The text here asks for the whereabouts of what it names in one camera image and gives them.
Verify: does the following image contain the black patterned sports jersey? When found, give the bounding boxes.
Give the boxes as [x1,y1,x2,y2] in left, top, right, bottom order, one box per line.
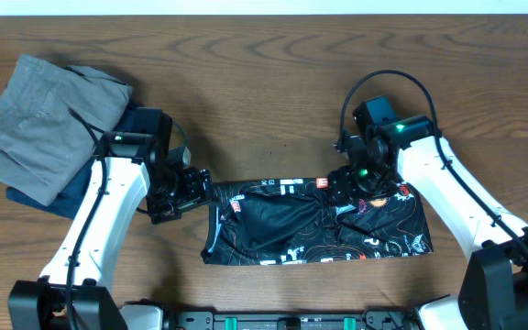
[201,178,433,266]

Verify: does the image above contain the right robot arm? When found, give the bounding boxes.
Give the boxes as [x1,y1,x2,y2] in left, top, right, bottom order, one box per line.
[328,96,528,329]

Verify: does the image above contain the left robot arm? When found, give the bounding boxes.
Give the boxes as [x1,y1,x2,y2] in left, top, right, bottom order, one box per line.
[7,107,214,329]

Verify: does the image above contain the folded dark blue garment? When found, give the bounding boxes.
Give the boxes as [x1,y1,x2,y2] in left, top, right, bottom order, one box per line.
[5,101,144,220]

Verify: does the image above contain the folded grey shorts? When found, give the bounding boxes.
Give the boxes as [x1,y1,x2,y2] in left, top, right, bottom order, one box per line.
[0,54,132,205]

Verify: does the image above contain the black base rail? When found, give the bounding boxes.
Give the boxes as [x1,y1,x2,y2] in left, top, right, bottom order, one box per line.
[162,308,422,330]

